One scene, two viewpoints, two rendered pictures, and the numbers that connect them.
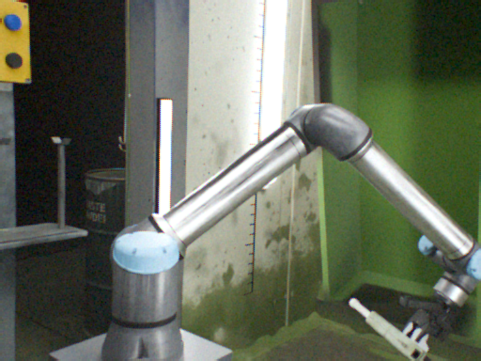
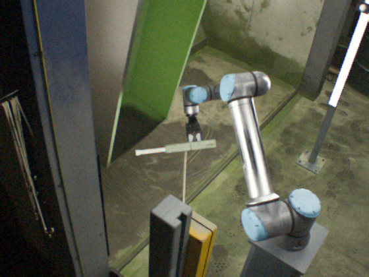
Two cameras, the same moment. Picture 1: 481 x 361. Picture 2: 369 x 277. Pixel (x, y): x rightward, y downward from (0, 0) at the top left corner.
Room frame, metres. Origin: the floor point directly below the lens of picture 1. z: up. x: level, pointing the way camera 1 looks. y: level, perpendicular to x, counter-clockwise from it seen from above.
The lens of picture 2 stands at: (1.92, 1.27, 2.24)
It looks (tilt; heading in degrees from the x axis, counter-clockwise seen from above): 42 degrees down; 262
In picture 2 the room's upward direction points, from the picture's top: 6 degrees clockwise
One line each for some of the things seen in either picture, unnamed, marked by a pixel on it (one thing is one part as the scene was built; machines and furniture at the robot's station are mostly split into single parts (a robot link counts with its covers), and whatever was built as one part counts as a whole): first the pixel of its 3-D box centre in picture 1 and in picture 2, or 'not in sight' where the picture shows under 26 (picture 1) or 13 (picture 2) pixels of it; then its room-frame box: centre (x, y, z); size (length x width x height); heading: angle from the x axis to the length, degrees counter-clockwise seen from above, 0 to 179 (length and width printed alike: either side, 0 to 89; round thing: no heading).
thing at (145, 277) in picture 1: (145, 273); (299, 212); (1.23, 0.21, 0.83); 0.17 x 0.15 x 0.18; 15
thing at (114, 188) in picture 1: (137, 249); not in sight; (2.96, 0.55, 0.44); 0.59 x 0.58 x 0.89; 30
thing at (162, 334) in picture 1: (144, 331); (292, 229); (1.22, 0.20, 0.69); 0.19 x 0.19 x 0.10
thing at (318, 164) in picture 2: not in sight; (311, 161); (0.59, -0.92, 0.01); 0.20 x 0.20 x 0.01; 49
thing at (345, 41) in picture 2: not in sight; (341, 52); (-0.23, -2.47, 0.14); 0.31 x 0.29 x 0.28; 49
